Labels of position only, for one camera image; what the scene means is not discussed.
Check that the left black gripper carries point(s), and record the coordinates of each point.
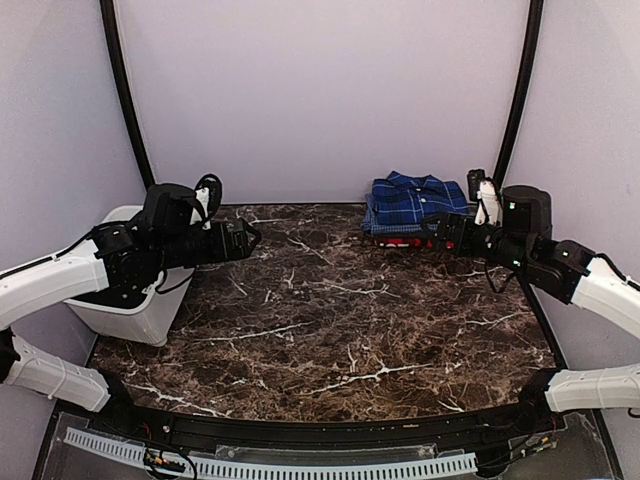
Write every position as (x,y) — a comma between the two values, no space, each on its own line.
(223,251)

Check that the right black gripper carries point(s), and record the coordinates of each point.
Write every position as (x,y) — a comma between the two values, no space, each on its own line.
(463,225)

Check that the dark blue plaid shirt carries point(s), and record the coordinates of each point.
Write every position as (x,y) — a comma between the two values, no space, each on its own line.
(446,195)

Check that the red black shirt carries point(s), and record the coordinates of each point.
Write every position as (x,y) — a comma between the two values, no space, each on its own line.
(412,240)

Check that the light blue checked shirt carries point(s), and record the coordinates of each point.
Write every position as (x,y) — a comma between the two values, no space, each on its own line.
(385,227)

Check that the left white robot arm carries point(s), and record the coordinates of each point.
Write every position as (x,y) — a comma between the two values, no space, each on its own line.
(44,282)

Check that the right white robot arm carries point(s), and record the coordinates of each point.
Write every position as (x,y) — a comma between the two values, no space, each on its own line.
(572,274)

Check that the white plastic bin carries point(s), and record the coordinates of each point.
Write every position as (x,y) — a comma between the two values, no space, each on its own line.
(142,297)

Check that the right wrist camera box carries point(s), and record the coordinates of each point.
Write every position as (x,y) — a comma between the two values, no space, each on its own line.
(520,209)

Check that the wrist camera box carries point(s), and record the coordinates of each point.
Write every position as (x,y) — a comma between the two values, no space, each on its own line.
(172,209)
(520,209)

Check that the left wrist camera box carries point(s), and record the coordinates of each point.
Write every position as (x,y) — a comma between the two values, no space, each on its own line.
(172,209)

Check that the black front rail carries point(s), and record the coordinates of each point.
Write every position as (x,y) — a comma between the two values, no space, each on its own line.
(484,428)

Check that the white slotted cable duct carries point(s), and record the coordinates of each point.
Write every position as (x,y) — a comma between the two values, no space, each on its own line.
(243,463)

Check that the right black frame post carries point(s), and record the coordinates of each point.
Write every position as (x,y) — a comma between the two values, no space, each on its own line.
(521,89)

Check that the black frame post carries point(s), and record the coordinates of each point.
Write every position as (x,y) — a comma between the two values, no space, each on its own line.
(521,89)
(118,67)

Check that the left black frame post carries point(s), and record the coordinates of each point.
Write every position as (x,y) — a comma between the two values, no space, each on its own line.
(118,67)

